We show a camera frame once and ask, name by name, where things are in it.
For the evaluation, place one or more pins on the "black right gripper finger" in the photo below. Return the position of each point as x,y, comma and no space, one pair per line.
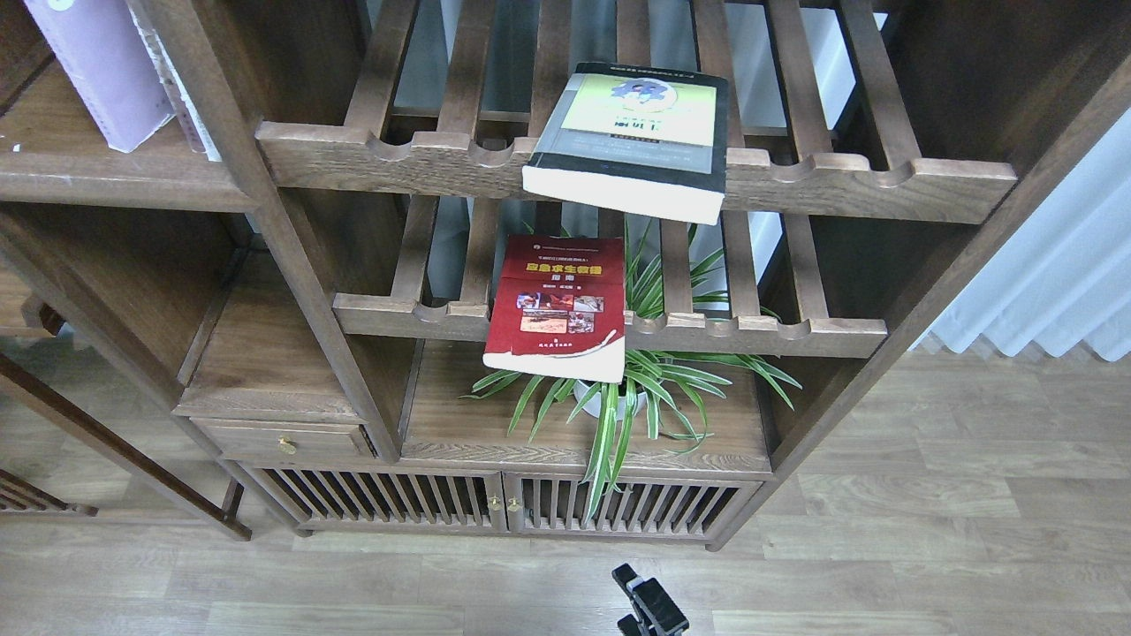
651,603
630,625

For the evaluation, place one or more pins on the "brass drawer knob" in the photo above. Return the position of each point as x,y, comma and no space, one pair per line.
287,446

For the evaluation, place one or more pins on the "white curtain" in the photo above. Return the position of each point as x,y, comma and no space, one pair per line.
1062,282

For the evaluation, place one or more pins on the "green spider plant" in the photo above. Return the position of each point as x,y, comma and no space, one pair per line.
654,381

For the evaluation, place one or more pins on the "upright books on left shelf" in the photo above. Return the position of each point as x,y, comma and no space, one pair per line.
185,111

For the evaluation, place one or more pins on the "dark wooden bookshelf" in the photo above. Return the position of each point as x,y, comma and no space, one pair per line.
329,280

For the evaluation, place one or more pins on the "yellow and black book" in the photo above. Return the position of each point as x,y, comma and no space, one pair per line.
647,141

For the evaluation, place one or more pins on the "red cover book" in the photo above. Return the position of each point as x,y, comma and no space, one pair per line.
559,309

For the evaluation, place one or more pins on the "white and purple book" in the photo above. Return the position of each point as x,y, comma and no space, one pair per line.
106,60

